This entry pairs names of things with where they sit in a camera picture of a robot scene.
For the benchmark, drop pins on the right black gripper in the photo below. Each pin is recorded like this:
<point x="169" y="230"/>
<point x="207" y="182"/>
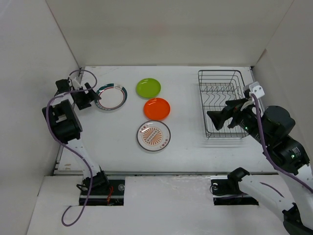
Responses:
<point x="234" y="107"/>

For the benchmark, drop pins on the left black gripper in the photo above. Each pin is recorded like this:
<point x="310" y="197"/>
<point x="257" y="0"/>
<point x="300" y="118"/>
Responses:
<point x="88" y="98"/>

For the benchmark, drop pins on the green rimmed white plate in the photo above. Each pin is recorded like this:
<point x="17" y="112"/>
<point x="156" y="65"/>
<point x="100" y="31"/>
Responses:
<point x="112" y="96"/>

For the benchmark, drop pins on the orange sunburst patterned plate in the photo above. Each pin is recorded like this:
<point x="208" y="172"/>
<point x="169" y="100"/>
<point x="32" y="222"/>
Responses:
<point x="153" y="136"/>

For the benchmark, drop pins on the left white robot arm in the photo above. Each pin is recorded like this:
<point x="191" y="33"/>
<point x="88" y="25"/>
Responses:
<point x="66" y="129"/>

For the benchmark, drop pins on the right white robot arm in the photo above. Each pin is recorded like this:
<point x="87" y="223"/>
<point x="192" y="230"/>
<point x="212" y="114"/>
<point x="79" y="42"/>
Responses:
<point x="288" y="157"/>

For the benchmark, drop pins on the lime green plate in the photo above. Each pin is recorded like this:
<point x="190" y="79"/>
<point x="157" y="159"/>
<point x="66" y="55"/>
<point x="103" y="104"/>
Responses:
<point x="148" y="88"/>

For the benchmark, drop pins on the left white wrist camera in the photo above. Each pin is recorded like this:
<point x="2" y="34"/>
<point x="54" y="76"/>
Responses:
<point x="74" y="83"/>

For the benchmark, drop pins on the black wire dish rack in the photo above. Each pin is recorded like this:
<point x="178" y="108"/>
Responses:
<point x="217" y="87"/>

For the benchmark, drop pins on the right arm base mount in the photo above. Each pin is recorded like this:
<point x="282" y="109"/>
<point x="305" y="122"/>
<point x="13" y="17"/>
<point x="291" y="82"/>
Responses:
<point x="225" y="195"/>

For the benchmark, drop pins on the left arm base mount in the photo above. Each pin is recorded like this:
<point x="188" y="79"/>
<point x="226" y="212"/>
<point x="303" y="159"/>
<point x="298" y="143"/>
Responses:
<point x="112" y="195"/>

